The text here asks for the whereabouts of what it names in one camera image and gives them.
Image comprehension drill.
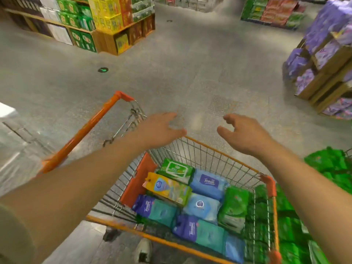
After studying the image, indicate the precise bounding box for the display of purple packs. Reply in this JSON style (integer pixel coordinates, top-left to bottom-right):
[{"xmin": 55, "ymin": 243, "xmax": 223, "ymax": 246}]
[{"xmin": 283, "ymin": 0, "xmax": 352, "ymax": 120}]

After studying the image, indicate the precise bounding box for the stack of red and green packs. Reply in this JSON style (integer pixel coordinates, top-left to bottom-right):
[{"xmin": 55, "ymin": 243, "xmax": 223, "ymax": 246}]
[{"xmin": 240, "ymin": 0, "xmax": 308, "ymax": 31}]

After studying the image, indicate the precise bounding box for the green and white wipes pack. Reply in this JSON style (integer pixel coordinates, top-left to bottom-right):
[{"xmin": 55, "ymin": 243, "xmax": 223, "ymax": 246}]
[{"xmin": 156, "ymin": 158, "xmax": 195, "ymax": 185}]

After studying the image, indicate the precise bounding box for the stack of yellow boxes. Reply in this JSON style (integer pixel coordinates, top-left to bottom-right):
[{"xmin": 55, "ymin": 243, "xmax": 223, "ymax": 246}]
[{"xmin": 87, "ymin": 0, "xmax": 125, "ymax": 33}]

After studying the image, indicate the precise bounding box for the pile of green packs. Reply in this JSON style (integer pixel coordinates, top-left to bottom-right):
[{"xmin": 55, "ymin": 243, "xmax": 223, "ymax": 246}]
[{"xmin": 246, "ymin": 146, "xmax": 352, "ymax": 264}]

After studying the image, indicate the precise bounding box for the person's right forearm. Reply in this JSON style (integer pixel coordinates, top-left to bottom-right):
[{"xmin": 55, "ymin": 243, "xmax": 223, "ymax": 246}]
[{"xmin": 258, "ymin": 141, "xmax": 352, "ymax": 264}]

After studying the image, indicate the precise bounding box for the person's left hand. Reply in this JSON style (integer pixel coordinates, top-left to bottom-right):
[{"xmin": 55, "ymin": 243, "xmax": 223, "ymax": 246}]
[{"xmin": 135, "ymin": 112, "xmax": 188, "ymax": 151}]

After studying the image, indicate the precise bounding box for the green tissue pack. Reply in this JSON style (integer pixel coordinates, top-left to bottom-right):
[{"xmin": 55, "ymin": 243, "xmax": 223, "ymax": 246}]
[{"xmin": 217, "ymin": 185, "xmax": 250, "ymax": 234}]

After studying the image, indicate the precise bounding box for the person's right hand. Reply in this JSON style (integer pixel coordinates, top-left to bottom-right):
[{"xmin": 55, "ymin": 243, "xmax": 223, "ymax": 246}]
[{"xmin": 217, "ymin": 113, "xmax": 274, "ymax": 157}]

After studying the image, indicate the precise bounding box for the metal cart lock chain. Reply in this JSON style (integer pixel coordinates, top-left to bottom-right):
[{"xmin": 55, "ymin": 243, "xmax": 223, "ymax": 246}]
[{"xmin": 102, "ymin": 100, "xmax": 147, "ymax": 148}]

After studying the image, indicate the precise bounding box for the light blue tissue pack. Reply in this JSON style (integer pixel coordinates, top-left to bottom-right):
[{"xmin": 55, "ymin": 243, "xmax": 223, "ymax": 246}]
[
  {"xmin": 183, "ymin": 193, "xmax": 221, "ymax": 225},
  {"xmin": 189, "ymin": 169, "xmax": 229, "ymax": 201}
]

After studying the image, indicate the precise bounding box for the purple and teal tissue pack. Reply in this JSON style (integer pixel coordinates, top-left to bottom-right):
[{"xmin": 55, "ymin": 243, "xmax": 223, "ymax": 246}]
[
  {"xmin": 132, "ymin": 194, "xmax": 178, "ymax": 228},
  {"xmin": 172, "ymin": 214, "xmax": 228, "ymax": 254}
]

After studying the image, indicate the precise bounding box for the person's left forearm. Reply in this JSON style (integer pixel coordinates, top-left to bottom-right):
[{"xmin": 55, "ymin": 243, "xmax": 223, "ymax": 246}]
[{"xmin": 0, "ymin": 132, "xmax": 150, "ymax": 264}]

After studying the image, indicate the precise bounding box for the wooden pallet shelf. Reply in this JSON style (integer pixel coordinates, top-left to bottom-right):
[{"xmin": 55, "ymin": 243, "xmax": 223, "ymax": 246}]
[{"xmin": 0, "ymin": 8, "xmax": 156, "ymax": 56}]

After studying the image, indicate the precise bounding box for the orange wire shopping cart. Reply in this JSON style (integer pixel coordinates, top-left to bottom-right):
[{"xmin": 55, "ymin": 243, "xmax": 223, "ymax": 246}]
[{"xmin": 38, "ymin": 91, "xmax": 283, "ymax": 264}]

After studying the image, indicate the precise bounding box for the black cart wheel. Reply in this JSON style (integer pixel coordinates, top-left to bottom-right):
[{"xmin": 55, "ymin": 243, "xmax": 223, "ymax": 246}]
[{"xmin": 102, "ymin": 228, "xmax": 122, "ymax": 243}]

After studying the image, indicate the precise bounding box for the stack of white boxes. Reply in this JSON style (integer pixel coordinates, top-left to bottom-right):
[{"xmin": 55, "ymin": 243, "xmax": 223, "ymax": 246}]
[{"xmin": 38, "ymin": 0, "xmax": 74, "ymax": 46}]

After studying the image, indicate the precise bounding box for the person's white shoe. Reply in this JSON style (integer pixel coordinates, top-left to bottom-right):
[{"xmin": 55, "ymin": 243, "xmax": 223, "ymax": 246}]
[{"xmin": 134, "ymin": 238, "xmax": 153, "ymax": 264}]

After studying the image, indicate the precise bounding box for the wooden display rack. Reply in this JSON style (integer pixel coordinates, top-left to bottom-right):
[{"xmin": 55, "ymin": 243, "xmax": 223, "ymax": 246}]
[{"xmin": 294, "ymin": 31, "xmax": 352, "ymax": 116}]

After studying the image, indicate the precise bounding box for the stack of green boxes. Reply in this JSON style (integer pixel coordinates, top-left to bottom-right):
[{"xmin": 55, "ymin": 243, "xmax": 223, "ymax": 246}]
[{"xmin": 56, "ymin": 0, "xmax": 97, "ymax": 53}]

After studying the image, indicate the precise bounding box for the yellow wipes pack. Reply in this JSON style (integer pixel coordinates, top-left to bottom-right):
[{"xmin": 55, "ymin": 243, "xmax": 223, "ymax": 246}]
[{"xmin": 142, "ymin": 172, "xmax": 192, "ymax": 207}]

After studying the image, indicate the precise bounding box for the stack of green and white packs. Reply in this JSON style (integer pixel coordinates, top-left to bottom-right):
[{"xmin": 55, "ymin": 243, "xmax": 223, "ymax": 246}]
[{"xmin": 131, "ymin": 0, "xmax": 155, "ymax": 23}]

